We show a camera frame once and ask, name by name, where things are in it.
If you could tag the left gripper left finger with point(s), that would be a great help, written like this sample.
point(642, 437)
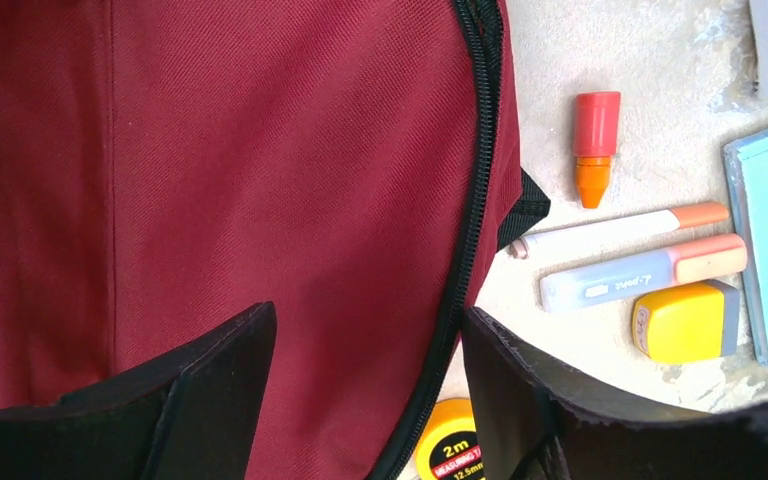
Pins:
point(190, 413)

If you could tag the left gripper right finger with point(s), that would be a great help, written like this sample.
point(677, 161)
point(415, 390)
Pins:
point(540, 418)

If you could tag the red student backpack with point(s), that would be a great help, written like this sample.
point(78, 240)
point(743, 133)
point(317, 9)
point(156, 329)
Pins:
point(166, 165)

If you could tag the yellow tape measure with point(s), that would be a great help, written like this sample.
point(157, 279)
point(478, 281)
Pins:
point(448, 448)

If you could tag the yellow grey correction tape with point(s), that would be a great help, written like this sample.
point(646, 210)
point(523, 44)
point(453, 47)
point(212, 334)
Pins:
point(687, 323)

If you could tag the grey orange highlighter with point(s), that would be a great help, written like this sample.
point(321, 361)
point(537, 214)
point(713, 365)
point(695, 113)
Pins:
point(642, 273)

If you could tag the white orange marker pen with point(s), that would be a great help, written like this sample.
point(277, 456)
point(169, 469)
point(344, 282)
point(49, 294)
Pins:
point(631, 228)

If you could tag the red orange crayon marker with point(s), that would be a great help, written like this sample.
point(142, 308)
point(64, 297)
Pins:
point(595, 135)

